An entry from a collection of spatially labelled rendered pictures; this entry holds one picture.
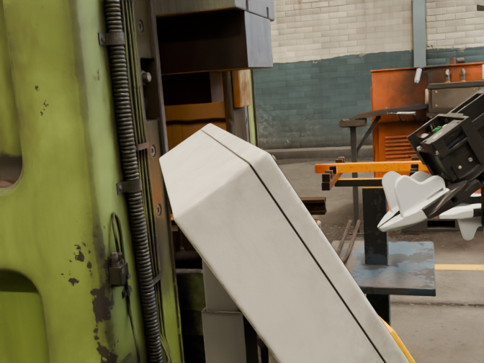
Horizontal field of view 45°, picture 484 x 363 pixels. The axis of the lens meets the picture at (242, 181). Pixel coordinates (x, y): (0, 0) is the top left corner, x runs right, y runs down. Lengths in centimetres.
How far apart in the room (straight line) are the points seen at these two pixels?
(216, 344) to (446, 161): 33
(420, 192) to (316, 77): 807
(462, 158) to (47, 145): 53
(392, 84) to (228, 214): 429
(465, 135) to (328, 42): 806
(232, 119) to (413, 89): 334
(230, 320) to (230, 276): 18
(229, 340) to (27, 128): 41
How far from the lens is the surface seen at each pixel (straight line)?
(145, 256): 90
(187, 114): 145
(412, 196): 72
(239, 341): 60
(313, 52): 878
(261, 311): 43
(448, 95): 452
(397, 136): 467
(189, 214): 40
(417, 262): 166
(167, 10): 103
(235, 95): 142
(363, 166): 160
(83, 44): 81
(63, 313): 88
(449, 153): 72
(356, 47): 872
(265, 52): 116
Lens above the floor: 125
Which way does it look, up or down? 10 degrees down
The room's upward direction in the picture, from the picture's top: 4 degrees counter-clockwise
